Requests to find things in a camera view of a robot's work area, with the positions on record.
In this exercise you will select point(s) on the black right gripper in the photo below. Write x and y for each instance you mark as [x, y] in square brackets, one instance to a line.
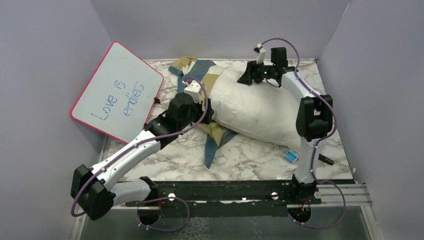
[250, 74]

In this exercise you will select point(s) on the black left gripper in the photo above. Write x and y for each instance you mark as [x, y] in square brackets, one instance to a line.
[210, 113]

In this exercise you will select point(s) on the blue beige checked pillowcase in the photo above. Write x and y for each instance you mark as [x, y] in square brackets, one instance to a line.
[186, 68]

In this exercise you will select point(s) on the white pillow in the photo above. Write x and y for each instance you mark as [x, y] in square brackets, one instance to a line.
[259, 111]

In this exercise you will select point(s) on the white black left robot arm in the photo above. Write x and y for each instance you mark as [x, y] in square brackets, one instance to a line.
[97, 189]

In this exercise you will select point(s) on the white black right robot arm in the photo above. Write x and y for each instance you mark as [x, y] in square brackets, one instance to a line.
[314, 120]

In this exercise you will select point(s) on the blue white pillow tag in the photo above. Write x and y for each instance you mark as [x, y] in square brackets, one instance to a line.
[291, 156]

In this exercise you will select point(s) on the pink framed whiteboard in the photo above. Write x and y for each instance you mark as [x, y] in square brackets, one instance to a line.
[120, 95]

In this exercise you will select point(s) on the black yellow marker pen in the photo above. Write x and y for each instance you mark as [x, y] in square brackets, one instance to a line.
[326, 160]

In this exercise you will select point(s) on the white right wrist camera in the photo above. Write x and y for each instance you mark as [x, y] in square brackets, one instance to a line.
[261, 53]

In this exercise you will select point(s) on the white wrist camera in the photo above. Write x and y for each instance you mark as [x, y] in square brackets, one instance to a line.
[261, 53]
[193, 89]

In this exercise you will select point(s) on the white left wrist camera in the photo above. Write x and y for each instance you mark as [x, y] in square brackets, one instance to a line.
[193, 89]

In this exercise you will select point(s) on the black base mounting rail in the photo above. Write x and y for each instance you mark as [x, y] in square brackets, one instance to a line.
[214, 199]

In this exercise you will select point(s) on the aluminium frame rail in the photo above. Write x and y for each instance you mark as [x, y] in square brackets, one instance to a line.
[337, 218]

